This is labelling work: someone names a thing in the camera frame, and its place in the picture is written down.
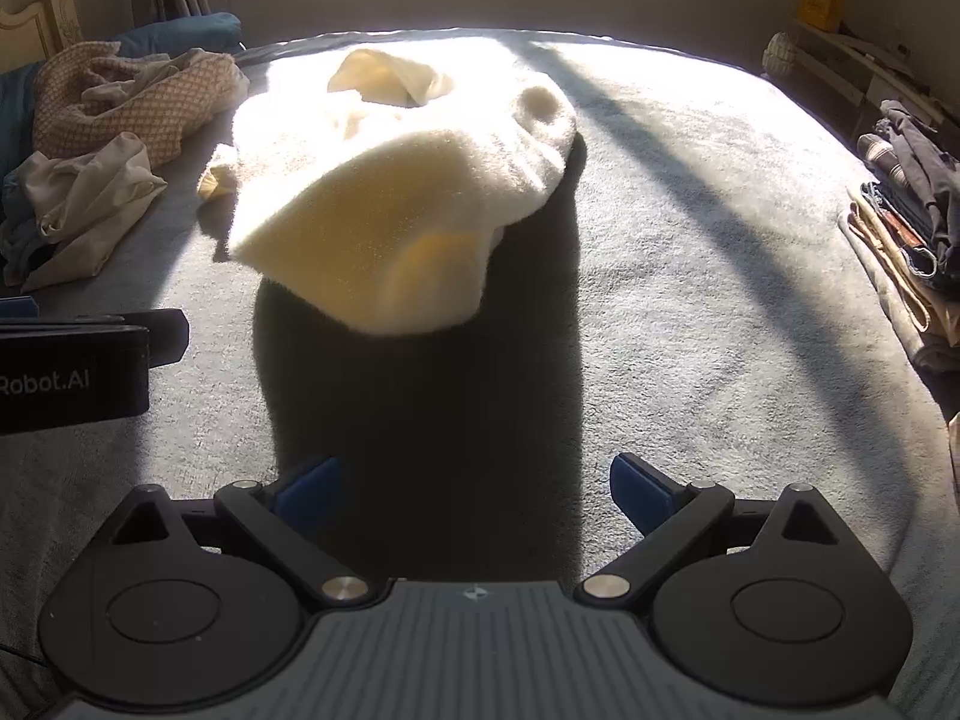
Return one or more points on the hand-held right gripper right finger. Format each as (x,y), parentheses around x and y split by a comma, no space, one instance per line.
(637,484)

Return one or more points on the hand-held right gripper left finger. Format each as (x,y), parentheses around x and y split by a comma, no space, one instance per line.
(307,489)

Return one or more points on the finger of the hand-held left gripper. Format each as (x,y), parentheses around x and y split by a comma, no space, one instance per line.
(19,307)
(166,339)

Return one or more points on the cream fluffy towel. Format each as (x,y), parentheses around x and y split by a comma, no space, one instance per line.
(390,187)

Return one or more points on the stack of folded clothes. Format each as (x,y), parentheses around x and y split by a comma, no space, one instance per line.
(915,187)

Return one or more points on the white crumpled shirt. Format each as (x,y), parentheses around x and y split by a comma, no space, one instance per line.
(90,195)

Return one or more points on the dark blue quilt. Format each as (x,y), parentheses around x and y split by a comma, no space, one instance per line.
(15,112)

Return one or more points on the grey fleece bed blanket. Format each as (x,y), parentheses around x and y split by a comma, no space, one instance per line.
(675,277)

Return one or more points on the pink checked blanket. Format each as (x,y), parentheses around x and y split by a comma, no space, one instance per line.
(180,109)

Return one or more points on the beige crumpled garment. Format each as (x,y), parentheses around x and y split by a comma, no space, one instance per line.
(135,79)

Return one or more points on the cream carved headboard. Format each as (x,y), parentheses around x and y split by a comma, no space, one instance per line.
(37,22)

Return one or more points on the blue pillow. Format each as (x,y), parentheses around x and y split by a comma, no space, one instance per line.
(195,30)

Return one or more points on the white woven ball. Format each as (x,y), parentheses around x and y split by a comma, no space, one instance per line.
(780,52)

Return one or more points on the white low shelf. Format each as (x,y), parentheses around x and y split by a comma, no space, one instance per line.
(847,75)

